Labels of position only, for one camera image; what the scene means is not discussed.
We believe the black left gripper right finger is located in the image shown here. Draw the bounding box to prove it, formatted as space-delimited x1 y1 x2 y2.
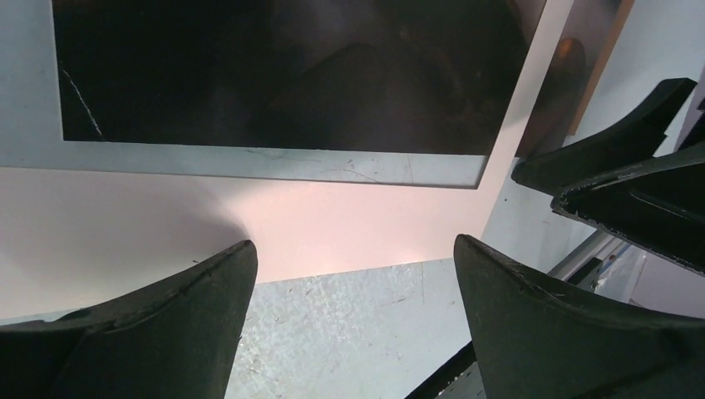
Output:
453 234 704 398

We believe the white photo mat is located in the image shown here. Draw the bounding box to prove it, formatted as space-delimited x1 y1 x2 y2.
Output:
1 1 572 320

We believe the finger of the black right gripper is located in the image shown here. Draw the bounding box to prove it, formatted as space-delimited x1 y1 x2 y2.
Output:
511 77 697 196
551 144 704 274

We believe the brown backing board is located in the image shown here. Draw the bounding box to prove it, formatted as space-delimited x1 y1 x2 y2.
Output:
567 0 634 136

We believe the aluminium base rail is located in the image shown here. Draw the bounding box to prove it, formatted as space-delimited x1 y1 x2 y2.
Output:
547 231 648 303

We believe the sunset landscape photo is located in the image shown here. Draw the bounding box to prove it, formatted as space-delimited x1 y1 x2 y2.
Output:
52 1 549 155

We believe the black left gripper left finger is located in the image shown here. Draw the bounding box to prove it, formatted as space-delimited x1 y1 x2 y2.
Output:
1 240 258 398

